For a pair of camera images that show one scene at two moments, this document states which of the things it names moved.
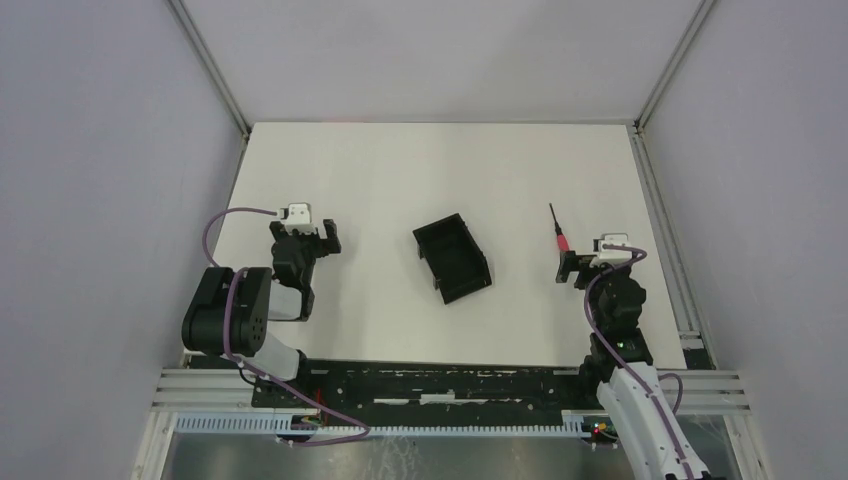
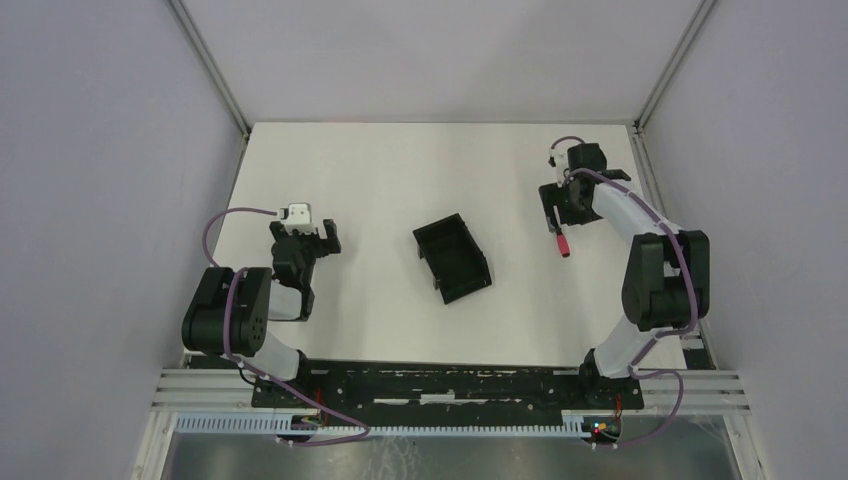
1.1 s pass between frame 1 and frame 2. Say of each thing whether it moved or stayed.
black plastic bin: stayed
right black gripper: moved
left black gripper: stayed
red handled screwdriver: stayed
